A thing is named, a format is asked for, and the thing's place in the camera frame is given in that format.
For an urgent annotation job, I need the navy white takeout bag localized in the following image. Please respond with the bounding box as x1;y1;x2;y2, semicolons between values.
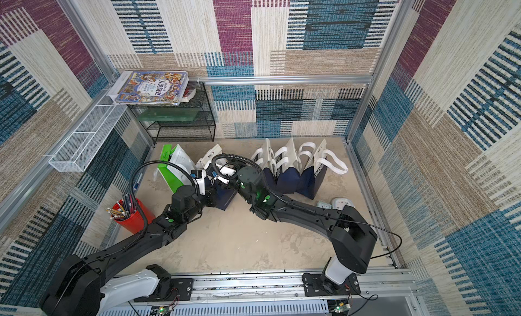
275;138;302;194
195;144;236;211
251;138;277;192
296;140;349;199

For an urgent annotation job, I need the green white takeout bag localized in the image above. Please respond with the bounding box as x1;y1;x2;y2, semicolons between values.
157;144;195;193

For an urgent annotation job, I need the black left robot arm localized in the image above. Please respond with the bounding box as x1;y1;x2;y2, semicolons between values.
39;185;215;315

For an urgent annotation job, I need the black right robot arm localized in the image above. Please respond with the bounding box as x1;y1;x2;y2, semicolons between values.
211;154;378;285

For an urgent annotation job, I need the green folder on shelf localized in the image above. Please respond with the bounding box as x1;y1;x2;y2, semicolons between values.
137;108;199;122

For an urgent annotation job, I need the red pencil cup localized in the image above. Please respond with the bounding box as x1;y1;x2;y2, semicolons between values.
106;194;155;234

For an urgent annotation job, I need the teal small alarm clock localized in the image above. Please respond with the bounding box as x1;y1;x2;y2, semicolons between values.
316;201;332;210

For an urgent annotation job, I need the colourful picture book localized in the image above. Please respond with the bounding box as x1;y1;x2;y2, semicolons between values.
107;71;198;106

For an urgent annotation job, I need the white round clock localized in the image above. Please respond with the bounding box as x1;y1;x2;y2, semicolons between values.
331;197;355;210

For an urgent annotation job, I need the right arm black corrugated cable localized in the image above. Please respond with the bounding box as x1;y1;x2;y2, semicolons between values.
210;152;318;215

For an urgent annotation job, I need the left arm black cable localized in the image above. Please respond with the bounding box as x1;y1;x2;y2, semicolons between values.
129;160;198;239

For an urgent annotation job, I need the black wire mesh shelf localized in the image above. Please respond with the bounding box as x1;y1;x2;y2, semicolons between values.
130;81;217;144

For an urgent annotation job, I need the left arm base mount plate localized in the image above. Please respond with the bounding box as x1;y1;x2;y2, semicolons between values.
133;277;194;302

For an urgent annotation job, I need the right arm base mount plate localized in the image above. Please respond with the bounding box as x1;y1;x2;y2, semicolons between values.
301;257;361;296

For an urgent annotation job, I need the white wire mesh basket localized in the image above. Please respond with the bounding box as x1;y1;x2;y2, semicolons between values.
49;104;126;173

